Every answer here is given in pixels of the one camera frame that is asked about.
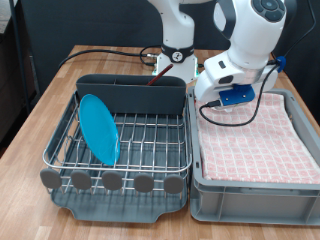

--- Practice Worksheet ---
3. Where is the blue cable clip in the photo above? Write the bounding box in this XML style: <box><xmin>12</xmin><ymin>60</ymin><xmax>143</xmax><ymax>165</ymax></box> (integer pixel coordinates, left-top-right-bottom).
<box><xmin>275</xmin><ymin>55</ymin><xmax>287</xmax><ymax>74</ymax></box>

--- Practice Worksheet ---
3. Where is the looped black cable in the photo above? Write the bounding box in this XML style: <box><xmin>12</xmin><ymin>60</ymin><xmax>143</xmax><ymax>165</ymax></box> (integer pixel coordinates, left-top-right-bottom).
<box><xmin>139</xmin><ymin>44</ymin><xmax>163</xmax><ymax>67</ymax></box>

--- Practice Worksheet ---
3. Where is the pink checked cloth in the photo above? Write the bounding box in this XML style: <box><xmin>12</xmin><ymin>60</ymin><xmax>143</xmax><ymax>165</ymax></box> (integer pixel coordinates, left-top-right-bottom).
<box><xmin>194</xmin><ymin>91</ymin><xmax>320</xmax><ymax>185</ymax></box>

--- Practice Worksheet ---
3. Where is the grey plastic crate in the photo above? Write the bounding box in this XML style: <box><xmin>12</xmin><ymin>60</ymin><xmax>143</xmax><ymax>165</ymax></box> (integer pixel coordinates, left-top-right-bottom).
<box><xmin>186</xmin><ymin>86</ymin><xmax>320</xmax><ymax>226</ymax></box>

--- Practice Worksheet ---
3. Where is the grey plastic drain tray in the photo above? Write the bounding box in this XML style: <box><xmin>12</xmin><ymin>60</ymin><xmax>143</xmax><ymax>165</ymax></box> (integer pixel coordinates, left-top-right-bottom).
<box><xmin>49</xmin><ymin>91</ymin><xmax>190</xmax><ymax>224</ymax></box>

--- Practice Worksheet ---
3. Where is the blue plate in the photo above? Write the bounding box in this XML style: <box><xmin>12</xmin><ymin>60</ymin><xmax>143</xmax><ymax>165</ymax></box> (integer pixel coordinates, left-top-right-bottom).
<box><xmin>78</xmin><ymin>93</ymin><xmax>121</xmax><ymax>167</ymax></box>

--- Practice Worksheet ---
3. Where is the long black table cable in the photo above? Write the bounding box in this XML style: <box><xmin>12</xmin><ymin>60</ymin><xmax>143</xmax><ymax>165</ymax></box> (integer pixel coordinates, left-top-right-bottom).
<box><xmin>58</xmin><ymin>48</ymin><xmax>158</xmax><ymax>70</ymax></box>

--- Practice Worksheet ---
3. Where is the metal wire dish rack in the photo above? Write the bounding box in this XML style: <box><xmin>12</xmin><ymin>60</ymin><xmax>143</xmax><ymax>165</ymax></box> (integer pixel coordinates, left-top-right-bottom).
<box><xmin>39</xmin><ymin>91</ymin><xmax>193</xmax><ymax>198</ymax></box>

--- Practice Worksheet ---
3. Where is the brown wooden spoon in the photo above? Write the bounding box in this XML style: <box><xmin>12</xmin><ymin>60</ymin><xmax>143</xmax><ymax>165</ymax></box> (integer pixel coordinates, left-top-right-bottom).
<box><xmin>145</xmin><ymin>63</ymin><xmax>174</xmax><ymax>87</ymax></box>

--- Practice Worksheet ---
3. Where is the dark side cabinet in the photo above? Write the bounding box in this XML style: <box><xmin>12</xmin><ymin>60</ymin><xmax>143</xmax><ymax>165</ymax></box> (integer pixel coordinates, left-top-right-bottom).
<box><xmin>0</xmin><ymin>19</ymin><xmax>38</xmax><ymax>148</ymax></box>

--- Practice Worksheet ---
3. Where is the dark grey utensil holder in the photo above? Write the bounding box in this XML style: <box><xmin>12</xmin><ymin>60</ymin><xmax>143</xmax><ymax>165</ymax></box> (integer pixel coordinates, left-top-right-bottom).
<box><xmin>75</xmin><ymin>73</ymin><xmax>187</xmax><ymax>116</ymax></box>

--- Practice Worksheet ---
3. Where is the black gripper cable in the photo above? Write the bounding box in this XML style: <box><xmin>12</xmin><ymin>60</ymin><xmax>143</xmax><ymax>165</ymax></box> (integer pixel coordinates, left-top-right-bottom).
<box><xmin>198</xmin><ymin>0</ymin><xmax>317</xmax><ymax>128</ymax></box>

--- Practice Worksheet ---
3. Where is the black metal pole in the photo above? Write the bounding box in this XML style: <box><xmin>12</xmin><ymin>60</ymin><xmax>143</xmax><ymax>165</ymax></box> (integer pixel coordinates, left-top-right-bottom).
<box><xmin>8</xmin><ymin>0</ymin><xmax>33</xmax><ymax>114</ymax></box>

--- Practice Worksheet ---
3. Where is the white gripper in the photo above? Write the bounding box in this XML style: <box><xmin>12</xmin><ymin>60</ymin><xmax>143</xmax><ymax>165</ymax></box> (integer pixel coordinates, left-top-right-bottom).
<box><xmin>193</xmin><ymin>66</ymin><xmax>280</xmax><ymax>103</ymax></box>

